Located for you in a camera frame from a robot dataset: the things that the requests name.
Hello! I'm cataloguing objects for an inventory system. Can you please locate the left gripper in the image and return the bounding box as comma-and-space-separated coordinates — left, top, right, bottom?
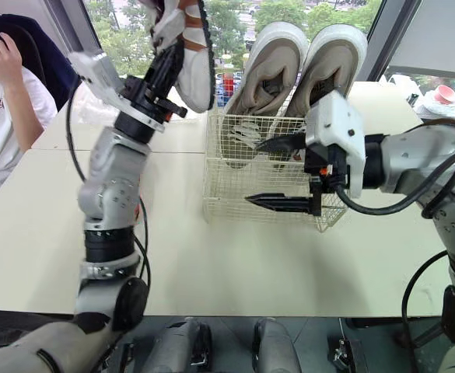
118, 38, 188, 122

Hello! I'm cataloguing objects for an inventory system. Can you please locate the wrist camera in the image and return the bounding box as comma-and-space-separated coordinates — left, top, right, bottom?
68, 50, 129, 116
304, 90, 367, 200

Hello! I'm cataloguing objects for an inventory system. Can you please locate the white wire basket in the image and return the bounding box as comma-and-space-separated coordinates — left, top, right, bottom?
201, 107, 348, 233

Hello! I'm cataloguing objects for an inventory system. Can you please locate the robot body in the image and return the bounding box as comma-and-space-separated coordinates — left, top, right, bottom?
94, 316, 407, 373

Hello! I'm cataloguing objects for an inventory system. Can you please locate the white and brown small shoe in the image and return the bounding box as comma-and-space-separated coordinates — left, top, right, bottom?
139, 0, 217, 114

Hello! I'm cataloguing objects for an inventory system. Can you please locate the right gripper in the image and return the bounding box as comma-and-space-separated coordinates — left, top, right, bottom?
243, 131, 348, 217

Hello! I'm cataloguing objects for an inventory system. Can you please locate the pink cup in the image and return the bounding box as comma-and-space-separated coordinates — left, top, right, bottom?
432, 85, 455, 105

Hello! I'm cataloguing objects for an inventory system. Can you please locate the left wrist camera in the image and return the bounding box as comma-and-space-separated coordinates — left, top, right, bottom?
68, 50, 129, 116

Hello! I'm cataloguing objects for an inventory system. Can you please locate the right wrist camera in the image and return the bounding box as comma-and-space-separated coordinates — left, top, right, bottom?
304, 90, 367, 200

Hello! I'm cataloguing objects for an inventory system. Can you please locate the person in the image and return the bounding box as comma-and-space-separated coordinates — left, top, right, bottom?
0, 7, 81, 215

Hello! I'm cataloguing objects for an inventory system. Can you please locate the large beige shoe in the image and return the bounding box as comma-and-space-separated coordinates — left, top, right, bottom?
223, 21, 310, 170
271, 23, 369, 172

